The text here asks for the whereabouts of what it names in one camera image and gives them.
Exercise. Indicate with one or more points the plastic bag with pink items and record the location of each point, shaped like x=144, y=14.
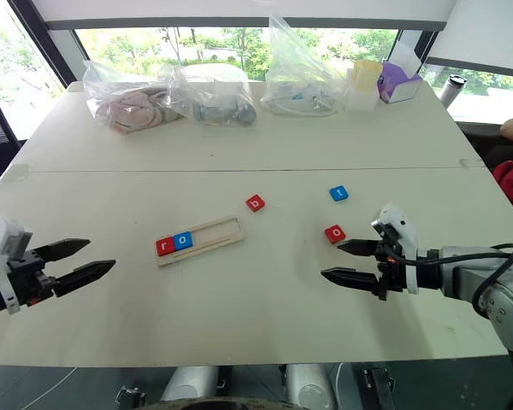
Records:
x=128, y=109

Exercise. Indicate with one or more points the blue letter tile t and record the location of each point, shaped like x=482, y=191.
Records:
x=338, y=193

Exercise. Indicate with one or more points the tall clear plastic bag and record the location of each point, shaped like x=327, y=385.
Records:
x=297, y=85

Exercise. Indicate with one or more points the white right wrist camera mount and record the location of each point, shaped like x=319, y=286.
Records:
x=404, y=232

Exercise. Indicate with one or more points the plastic bag with grey items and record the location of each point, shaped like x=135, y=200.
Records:
x=218, y=107

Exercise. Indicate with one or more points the red letter tile o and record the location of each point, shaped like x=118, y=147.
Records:
x=335, y=234

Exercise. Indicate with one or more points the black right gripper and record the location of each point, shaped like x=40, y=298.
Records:
x=389, y=273

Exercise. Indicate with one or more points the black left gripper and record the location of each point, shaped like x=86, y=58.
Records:
x=25, y=277

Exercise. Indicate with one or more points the blue letter tile o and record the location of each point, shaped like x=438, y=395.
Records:
x=183, y=241

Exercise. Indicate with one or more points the red letter tile r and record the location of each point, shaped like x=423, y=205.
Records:
x=165, y=246

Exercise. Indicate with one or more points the silver rounded robot leg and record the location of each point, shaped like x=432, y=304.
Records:
x=308, y=384
x=188, y=382

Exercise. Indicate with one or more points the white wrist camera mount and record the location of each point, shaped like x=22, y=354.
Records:
x=404, y=232
x=0, y=243

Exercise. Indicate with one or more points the red letter tile b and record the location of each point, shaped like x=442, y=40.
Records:
x=255, y=203

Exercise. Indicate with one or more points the black metal bracket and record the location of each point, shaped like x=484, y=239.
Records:
x=379, y=384
x=130, y=396

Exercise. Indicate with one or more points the pale yellow cup stack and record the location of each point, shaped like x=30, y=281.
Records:
x=367, y=74

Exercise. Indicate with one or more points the wooden letter tray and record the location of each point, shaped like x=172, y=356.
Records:
x=222, y=236

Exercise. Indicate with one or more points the steel tumbler with lid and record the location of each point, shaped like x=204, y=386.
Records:
x=453, y=89

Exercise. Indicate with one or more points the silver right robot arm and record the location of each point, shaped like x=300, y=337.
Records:
x=466, y=277

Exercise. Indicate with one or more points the white paper sheet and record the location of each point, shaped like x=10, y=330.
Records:
x=406, y=57

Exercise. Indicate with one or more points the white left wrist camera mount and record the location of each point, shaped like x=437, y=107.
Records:
x=0, y=243

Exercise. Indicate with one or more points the translucent plastic container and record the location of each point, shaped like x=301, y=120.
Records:
x=361, y=100

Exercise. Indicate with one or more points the purple cardboard box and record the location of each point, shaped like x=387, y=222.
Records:
x=395, y=87

